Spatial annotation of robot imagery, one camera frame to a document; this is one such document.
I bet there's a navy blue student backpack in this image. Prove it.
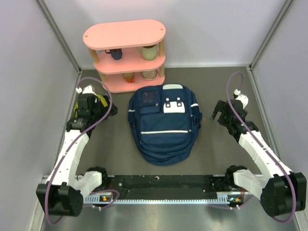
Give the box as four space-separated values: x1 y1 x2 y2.
128 83 202 166

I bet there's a dark blue mug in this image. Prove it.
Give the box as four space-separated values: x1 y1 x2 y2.
105 49 123 60

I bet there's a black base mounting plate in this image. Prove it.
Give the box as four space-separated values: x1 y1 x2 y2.
103 175 240 192

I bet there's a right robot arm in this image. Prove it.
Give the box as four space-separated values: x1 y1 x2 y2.
211 93 307 217

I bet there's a green polka dot plate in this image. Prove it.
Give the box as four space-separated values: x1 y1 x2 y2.
73 93 109 118

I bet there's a patterned ceramic bowl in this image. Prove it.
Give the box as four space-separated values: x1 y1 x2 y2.
141 70 158 80

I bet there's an aluminium frame rail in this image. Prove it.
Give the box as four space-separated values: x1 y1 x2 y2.
39 184 301 231

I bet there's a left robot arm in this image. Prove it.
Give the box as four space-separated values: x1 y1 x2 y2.
36 85 117 217

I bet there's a pink three-tier wooden shelf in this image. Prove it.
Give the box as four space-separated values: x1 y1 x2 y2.
83 19 166 93

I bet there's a small orange cup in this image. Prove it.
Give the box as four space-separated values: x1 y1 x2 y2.
123 72 135 83

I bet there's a pale green mug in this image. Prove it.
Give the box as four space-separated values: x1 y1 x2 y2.
136 45 158 61

